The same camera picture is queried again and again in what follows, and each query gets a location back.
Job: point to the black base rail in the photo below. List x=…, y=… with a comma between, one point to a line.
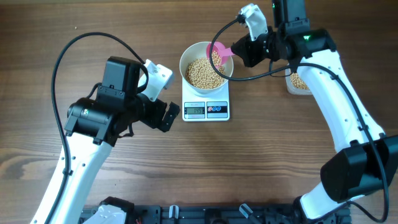
x=278, y=214

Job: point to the pink plastic scoop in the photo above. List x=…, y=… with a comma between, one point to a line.
x=225, y=53

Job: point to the soybeans in bowl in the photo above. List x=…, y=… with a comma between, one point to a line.
x=201, y=75

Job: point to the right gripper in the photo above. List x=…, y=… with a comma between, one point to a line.
x=245, y=50

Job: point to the yellow soybeans in container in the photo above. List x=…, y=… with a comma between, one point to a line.
x=297, y=82

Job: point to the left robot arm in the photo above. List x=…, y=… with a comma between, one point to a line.
x=91, y=132

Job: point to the white bowl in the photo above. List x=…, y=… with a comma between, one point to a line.
x=198, y=50

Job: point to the white digital kitchen scale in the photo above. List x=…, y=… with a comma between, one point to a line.
x=205, y=105

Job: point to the soybeans in scoop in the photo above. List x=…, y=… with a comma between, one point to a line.
x=216, y=58

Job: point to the clear plastic container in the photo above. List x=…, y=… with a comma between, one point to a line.
x=290, y=87

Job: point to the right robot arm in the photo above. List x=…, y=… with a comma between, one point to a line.
x=366, y=159

